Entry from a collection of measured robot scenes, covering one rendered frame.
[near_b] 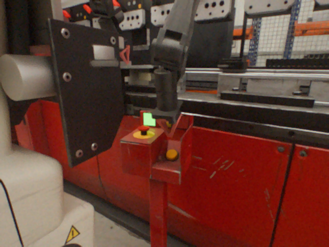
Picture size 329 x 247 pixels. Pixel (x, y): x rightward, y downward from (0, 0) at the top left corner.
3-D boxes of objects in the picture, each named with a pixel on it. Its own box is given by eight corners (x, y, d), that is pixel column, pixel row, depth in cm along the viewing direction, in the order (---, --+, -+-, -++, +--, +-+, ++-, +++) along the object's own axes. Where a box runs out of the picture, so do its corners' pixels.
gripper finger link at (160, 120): (184, 129, 63) (183, 102, 58) (178, 142, 57) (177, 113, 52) (164, 127, 65) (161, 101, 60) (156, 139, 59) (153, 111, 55)
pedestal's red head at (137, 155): (121, 173, 65) (117, 121, 59) (142, 154, 79) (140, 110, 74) (180, 185, 58) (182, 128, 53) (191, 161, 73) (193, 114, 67)
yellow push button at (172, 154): (165, 160, 65) (164, 158, 64) (168, 151, 67) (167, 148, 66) (176, 162, 64) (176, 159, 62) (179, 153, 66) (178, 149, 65)
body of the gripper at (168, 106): (183, 106, 59) (182, 82, 55) (174, 122, 51) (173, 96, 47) (162, 105, 61) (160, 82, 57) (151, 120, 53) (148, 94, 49)
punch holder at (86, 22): (72, 37, 120) (68, 6, 115) (84, 38, 127) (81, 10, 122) (87, 34, 112) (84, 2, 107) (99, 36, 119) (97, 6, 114)
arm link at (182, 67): (151, 38, 45) (186, 48, 44) (167, 33, 54) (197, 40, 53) (145, 86, 52) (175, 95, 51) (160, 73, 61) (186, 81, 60)
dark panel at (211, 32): (108, 76, 188) (105, 26, 174) (110, 76, 189) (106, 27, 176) (227, 82, 130) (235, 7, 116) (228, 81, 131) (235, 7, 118)
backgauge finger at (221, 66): (207, 69, 87) (208, 58, 85) (224, 68, 108) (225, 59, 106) (235, 70, 81) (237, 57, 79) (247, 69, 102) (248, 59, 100)
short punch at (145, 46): (131, 50, 103) (131, 30, 100) (134, 50, 104) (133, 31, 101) (147, 49, 98) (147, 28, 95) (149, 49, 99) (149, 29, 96)
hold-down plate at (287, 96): (219, 99, 77) (220, 91, 76) (223, 97, 81) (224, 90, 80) (313, 108, 61) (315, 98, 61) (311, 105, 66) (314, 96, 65)
